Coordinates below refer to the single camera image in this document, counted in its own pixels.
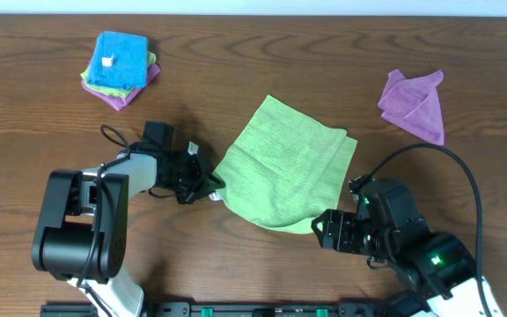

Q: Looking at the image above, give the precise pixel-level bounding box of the green microfiber cloth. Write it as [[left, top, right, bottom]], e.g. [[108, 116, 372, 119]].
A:
[[212, 95, 357, 234]]

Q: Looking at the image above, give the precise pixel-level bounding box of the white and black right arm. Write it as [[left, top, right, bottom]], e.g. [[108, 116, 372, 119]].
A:
[[312, 210, 503, 316]]

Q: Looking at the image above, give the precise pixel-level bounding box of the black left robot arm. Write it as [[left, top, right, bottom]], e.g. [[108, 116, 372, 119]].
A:
[[32, 151, 224, 316]]

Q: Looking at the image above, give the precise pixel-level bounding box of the folded purple cloth in stack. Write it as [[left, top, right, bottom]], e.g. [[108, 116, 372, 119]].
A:
[[81, 56, 160, 111]]

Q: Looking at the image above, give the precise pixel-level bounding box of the folded green cloth in stack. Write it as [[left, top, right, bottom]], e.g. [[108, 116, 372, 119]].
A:
[[80, 51, 160, 100]]

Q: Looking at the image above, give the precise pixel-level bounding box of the folded blue cloth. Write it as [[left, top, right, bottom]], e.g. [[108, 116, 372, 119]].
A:
[[87, 31, 149, 90]]

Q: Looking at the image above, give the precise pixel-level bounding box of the crumpled purple cloth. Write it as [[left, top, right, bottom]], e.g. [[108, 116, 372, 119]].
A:
[[378, 70, 445, 145]]

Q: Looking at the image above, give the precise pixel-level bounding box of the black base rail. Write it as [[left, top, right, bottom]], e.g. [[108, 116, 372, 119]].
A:
[[39, 300, 439, 317]]

